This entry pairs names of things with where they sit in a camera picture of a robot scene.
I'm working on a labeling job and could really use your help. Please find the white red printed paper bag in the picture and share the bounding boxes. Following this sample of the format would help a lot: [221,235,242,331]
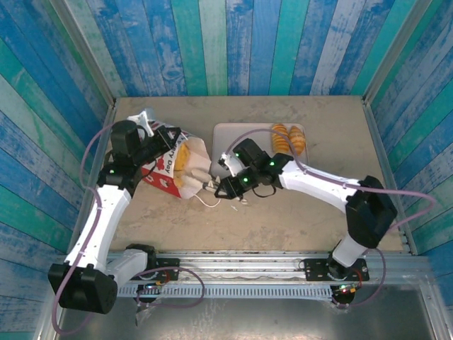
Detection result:
[140,119,223,209]

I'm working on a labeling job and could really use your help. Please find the metal tongs with cream tips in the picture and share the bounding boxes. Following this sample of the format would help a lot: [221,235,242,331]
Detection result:
[190,169,251,207]

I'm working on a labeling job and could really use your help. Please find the spiral striped fake bread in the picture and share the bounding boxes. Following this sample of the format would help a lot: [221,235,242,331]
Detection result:
[270,123,289,155]

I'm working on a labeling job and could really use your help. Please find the pale pink plastic tray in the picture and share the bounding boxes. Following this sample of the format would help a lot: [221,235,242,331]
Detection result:
[211,123,311,178]

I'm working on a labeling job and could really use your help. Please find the pointed striped fake bread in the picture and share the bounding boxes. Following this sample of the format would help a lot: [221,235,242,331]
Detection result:
[287,125,306,157]

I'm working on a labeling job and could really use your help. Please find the small circuit board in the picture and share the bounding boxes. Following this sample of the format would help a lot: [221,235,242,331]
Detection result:
[334,282,360,295]
[139,280,168,292]

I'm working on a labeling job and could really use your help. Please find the grey metal panel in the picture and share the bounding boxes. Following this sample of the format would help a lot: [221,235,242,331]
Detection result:
[35,295,440,340]

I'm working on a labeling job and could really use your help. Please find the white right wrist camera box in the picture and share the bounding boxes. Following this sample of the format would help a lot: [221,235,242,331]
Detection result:
[217,151,242,178]

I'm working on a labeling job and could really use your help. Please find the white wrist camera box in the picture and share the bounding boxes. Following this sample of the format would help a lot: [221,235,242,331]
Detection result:
[127,109,156,138]
[217,151,242,178]

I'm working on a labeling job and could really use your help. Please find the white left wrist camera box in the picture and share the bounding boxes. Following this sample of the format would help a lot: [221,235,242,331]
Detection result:
[127,109,156,138]

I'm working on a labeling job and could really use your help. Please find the aluminium mounting rail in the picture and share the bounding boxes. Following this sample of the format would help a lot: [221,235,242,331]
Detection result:
[52,249,431,285]

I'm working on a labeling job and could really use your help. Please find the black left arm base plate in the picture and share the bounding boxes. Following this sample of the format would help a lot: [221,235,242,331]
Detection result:
[134,257,180,281]

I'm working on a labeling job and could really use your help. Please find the aluminium corner post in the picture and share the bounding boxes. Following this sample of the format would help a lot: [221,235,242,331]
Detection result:
[48,0,117,107]
[361,0,428,104]

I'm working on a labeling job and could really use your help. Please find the grey slotted cable duct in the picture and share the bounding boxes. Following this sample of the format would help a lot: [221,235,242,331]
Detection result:
[116,284,336,300]

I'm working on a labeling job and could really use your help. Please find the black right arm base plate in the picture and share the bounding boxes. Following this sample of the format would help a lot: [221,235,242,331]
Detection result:
[303,257,370,283]

